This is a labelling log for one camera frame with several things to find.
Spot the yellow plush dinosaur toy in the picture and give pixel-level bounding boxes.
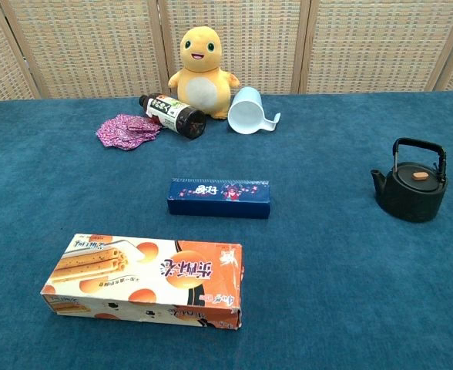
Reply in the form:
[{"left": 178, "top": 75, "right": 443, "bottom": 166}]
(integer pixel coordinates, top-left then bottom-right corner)
[{"left": 167, "top": 25, "right": 240, "bottom": 120}]

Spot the blue tablecloth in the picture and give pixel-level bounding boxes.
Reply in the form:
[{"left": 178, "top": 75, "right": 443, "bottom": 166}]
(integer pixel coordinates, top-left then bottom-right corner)
[{"left": 0, "top": 90, "right": 453, "bottom": 370}]

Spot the orange egg roll snack box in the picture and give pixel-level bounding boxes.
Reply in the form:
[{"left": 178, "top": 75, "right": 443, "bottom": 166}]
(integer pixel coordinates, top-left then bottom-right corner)
[{"left": 40, "top": 232, "right": 244, "bottom": 330}]

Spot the dark drink bottle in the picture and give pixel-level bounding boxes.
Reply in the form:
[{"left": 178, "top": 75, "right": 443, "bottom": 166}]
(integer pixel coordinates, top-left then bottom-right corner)
[{"left": 138, "top": 93, "right": 207, "bottom": 140}]

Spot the purple patterned cloth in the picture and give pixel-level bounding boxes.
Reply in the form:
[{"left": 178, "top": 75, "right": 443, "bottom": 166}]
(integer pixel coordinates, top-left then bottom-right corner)
[{"left": 96, "top": 113, "right": 163, "bottom": 151}]

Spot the white plastic scoop cup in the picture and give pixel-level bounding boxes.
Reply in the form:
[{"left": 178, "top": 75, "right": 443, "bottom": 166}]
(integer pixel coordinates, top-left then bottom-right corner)
[{"left": 227, "top": 86, "right": 282, "bottom": 136}]

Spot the black cast iron teapot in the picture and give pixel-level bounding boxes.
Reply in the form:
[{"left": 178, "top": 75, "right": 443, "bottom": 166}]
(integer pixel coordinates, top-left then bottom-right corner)
[{"left": 370, "top": 137, "right": 449, "bottom": 224}]

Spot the dark blue printed box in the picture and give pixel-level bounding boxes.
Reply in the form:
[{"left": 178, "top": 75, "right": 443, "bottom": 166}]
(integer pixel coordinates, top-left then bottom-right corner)
[{"left": 166, "top": 177, "right": 272, "bottom": 220}]

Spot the woven folding screen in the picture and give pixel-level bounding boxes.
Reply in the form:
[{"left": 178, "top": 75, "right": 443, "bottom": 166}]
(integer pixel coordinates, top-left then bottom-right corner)
[{"left": 0, "top": 0, "right": 453, "bottom": 105}]

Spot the black teapot lid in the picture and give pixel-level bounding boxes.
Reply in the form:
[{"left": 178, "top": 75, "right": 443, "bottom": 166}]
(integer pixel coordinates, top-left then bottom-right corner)
[{"left": 398, "top": 166, "right": 441, "bottom": 190}]

